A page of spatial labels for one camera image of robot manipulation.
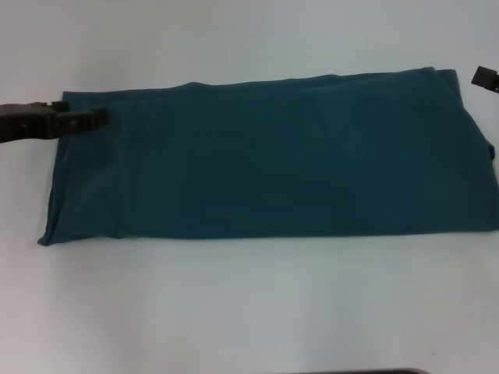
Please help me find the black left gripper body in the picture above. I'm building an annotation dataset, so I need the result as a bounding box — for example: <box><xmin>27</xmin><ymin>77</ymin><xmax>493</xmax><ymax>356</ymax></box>
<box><xmin>0</xmin><ymin>101</ymin><xmax>60</xmax><ymax>146</ymax></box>

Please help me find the teal FREE print T-shirt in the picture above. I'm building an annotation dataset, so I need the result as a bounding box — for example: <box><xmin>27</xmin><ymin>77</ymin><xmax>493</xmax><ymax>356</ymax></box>
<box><xmin>37</xmin><ymin>65</ymin><xmax>499</xmax><ymax>247</ymax></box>

